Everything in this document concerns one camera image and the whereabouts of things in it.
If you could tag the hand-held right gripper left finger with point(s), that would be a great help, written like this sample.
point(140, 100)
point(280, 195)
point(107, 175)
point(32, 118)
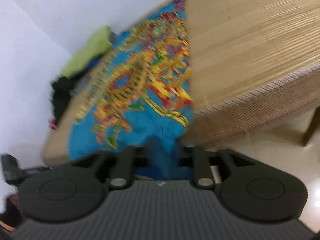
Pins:
point(151, 150)

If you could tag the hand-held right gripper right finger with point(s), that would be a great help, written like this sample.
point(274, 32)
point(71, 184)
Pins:
point(181, 153)

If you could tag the colourful printed blue cloth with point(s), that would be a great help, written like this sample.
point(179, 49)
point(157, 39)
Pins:
point(140, 80)

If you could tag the black garment with pink trim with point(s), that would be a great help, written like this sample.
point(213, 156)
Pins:
point(61, 97)

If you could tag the green folded cloth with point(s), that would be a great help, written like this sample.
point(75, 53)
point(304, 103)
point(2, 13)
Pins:
point(87, 52)

